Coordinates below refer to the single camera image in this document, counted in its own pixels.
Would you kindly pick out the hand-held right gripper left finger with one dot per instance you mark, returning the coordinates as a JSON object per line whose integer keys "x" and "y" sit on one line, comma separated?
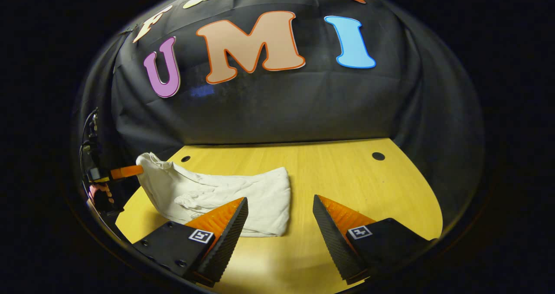
{"x": 227, "y": 246}

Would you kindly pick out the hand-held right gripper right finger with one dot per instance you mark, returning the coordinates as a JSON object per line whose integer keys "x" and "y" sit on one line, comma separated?
{"x": 333, "y": 244}

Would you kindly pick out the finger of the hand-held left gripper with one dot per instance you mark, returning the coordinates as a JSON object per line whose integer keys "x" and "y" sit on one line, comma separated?
{"x": 128, "y": 171}

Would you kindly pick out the white jeans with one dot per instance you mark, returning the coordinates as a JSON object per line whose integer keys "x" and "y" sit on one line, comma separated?
{"x": 260, "y": 198}

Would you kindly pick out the black backdrop cloth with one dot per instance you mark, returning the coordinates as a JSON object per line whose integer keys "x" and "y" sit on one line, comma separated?
{"x": 282, "y": 107}

